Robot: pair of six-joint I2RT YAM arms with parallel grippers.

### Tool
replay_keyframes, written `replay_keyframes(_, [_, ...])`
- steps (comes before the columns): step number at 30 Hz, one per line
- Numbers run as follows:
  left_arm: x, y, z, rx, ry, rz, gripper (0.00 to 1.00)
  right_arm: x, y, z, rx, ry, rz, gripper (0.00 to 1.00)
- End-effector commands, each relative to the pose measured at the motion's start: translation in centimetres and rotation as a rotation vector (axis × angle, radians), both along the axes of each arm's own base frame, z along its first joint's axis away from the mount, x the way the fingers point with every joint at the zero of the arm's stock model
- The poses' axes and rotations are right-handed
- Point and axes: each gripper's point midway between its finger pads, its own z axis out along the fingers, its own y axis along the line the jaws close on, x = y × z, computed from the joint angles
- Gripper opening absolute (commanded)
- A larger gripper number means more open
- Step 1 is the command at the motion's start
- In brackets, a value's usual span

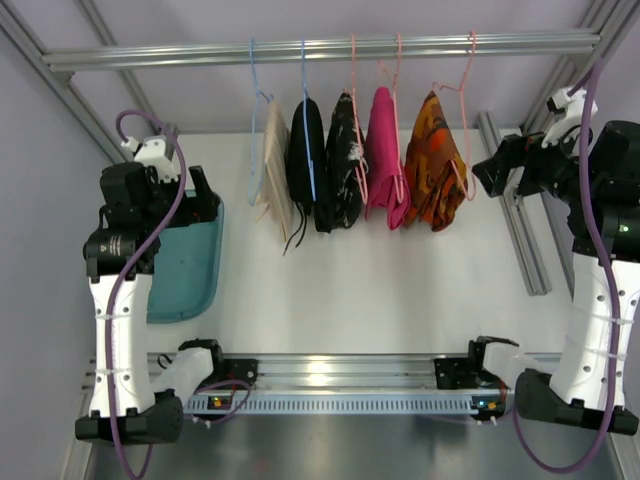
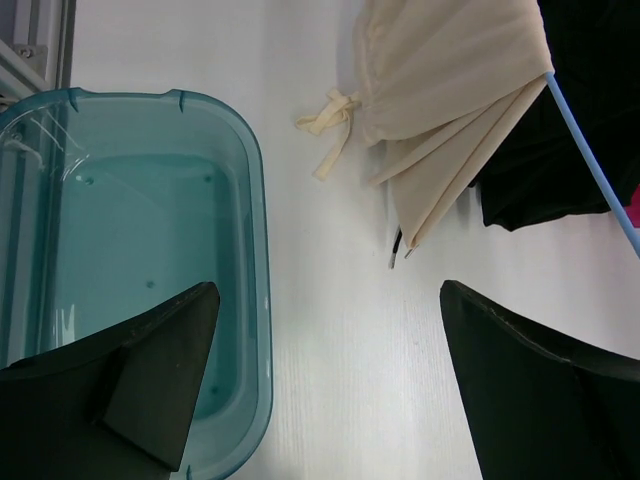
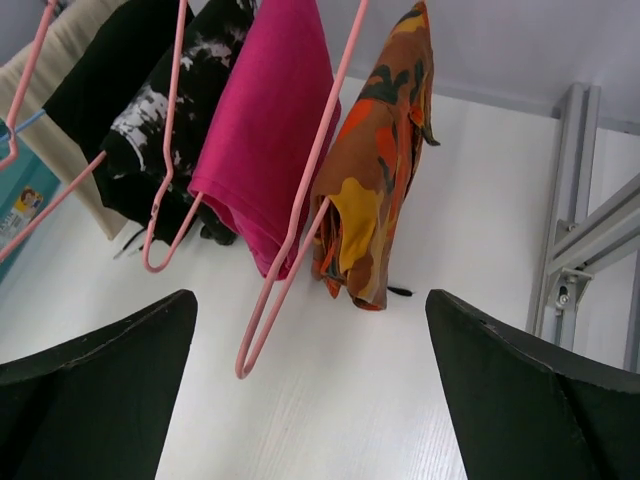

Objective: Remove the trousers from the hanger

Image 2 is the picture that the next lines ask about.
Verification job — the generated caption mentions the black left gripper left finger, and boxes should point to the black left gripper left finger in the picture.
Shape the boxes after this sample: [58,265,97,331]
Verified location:
[1,282,220,479]

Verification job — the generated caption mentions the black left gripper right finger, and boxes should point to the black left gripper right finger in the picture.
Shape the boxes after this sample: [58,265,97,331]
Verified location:
[440,280,639,479]

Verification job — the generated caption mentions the light blue wire hanger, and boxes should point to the light blue wire hanger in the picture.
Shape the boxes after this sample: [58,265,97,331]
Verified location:
[544,72,640,256]

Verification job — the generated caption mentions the beige drawstring trousers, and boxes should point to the beige drawstring trousers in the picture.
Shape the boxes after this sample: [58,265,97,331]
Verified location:
[296,1,554,249]

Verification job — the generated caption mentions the teal plastic bin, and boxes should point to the teal plastic bin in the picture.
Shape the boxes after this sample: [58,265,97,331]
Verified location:
[1,88,273,479]

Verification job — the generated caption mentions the pink hanging garment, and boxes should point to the pink hanging garment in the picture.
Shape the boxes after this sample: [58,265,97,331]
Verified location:
[626,186,640,229]

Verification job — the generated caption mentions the black hanging garment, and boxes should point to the black hanging garment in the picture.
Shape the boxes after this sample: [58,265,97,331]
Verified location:
[474,1,639,231]

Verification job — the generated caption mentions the aluminium frame post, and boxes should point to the aluminium frame post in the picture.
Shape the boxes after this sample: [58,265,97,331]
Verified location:
[1,0,77,111]

